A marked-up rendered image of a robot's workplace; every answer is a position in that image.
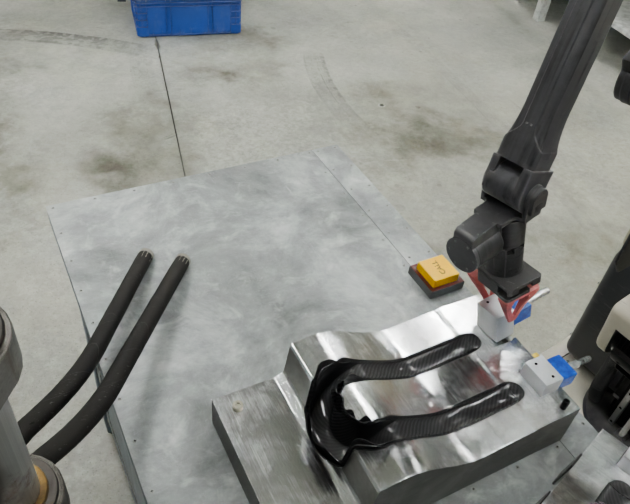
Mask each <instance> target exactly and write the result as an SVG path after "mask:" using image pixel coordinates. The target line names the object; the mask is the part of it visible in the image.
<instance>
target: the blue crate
mask: <svg viewBox="0 0 630 504"><path fill-rule="evenodd" d="M130 1H131V10H132V14H133V19H134V23H135V27H136V32H137V36H140V37H156V36H183V35H209V34H235V33H240V32H241V1H242V0H130Z"/></svg>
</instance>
